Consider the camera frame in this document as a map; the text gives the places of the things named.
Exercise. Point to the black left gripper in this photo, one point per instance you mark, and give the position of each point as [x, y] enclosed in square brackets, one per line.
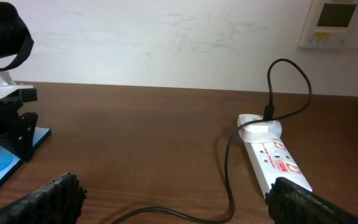
[19, 128]

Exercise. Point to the white wall control panel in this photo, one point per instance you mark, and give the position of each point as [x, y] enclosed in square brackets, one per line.
[331, 24]

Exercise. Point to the white power strip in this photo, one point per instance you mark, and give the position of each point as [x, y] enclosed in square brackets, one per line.
[271, 160]

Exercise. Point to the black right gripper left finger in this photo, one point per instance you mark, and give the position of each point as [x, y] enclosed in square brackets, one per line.
[58, 202]

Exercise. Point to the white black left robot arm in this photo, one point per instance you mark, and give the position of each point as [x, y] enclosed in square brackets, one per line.
[15, 42]

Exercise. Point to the white USB charger adapter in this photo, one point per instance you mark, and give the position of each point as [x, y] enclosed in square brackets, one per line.
[261, 132]

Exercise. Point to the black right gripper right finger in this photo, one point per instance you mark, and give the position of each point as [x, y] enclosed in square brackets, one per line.
[289, 203]

